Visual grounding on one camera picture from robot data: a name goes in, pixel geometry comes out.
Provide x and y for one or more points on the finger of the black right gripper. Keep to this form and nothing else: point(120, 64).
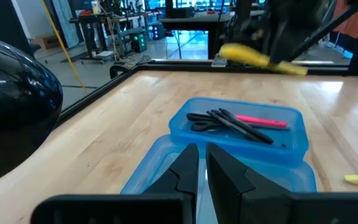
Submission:
point(280, 46)

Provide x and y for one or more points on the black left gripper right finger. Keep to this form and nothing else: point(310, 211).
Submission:
point(228, 186)

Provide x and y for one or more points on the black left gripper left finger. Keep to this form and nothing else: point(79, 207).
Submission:
point(179, 186)

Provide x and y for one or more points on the yellow highlighter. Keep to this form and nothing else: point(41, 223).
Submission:
point(244, 54)

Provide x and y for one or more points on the blue plastic supply box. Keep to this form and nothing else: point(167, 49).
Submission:
point(259, 152)

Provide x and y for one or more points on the black pen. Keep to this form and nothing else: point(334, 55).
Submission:
point(232, 126)
point(246, 126)
point(239, 126)

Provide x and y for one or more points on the pink highlighter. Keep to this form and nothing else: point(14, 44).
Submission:
point(266, 121)

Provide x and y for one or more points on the cardboard box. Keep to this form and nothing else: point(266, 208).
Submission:
point(43, 42)

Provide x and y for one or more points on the orange partition panel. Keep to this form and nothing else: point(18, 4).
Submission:
point(353, 26)

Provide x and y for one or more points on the black desk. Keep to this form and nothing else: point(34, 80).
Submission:
point(191, 23)

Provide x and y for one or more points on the computer with green lights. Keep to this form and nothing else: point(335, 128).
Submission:
point(138, 42)

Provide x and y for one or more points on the black workbench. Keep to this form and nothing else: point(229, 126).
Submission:
point(89, 21)

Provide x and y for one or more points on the yellow cup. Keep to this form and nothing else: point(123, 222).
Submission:
point(95, 7)

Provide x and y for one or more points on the blue office chair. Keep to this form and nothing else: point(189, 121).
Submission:
point(35, 48)

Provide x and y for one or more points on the grey patterned panel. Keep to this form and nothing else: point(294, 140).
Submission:
point(64, 18)

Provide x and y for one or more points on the black aluminium table frame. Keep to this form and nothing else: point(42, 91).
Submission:
point(179, 67)

